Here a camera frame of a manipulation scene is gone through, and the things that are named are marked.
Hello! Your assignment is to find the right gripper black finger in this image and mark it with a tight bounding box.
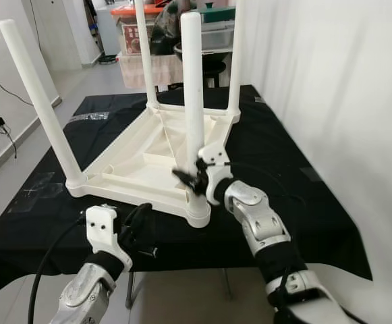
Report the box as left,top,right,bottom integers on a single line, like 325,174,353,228
172,167,200,192

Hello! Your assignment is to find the black tablecloth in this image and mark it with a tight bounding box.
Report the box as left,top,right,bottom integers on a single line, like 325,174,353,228
0,84,373,304

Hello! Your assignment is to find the white plastic children table top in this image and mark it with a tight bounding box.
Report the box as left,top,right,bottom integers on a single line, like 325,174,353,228
66,101,242,229

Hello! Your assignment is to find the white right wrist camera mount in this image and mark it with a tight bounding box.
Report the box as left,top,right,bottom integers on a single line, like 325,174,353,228
197,140,235,205

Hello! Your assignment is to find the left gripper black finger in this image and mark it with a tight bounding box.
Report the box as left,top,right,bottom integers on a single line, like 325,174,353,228
118,213,137,248
130,202,153,241

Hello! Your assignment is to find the long black wall cable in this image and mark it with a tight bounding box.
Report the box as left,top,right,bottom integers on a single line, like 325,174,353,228
0,71,34,105

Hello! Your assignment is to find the white plastic table leg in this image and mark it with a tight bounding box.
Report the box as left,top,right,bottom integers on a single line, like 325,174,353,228
228,0,245,119
135,0,160,109
180,11,207,178
0,19,88,196

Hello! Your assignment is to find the black plastic bag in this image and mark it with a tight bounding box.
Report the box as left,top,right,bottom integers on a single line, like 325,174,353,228
150,0,183,56

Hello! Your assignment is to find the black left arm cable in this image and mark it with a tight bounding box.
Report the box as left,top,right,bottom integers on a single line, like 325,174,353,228
27,216,88,324

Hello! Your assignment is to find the beige cloth covered stand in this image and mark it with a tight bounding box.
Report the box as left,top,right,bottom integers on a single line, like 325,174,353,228
118,53,184,88

